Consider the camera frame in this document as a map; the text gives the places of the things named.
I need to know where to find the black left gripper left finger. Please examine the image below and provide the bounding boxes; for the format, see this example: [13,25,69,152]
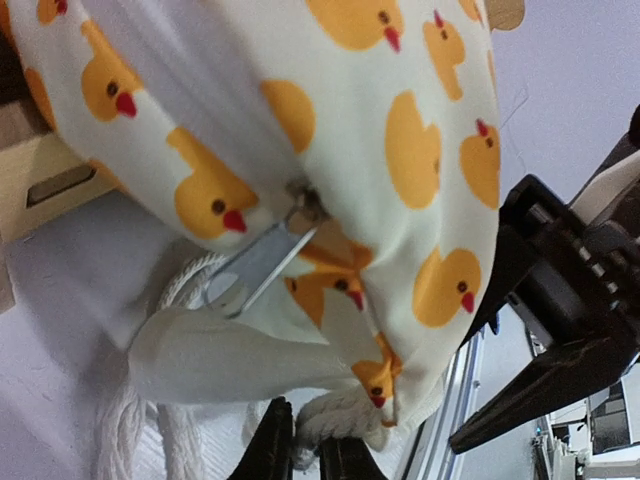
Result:
[228,397,293,480]

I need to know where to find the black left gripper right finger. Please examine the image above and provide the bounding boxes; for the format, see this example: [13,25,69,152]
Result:
[318,437,385,480]

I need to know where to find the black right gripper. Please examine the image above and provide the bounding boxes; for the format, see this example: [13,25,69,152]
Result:
[449,175,639,454]

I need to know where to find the white cushion tie cords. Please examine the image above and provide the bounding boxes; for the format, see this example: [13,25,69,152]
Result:
[94,249,396,480]

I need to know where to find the wooden pet bed frame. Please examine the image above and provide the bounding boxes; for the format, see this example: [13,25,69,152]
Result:
[0,0,121,316]

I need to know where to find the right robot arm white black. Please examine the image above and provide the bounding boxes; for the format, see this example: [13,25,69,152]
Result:
[449,119,639,454]

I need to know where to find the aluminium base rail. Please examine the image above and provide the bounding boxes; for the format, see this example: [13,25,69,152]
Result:
[396,314,500,479]

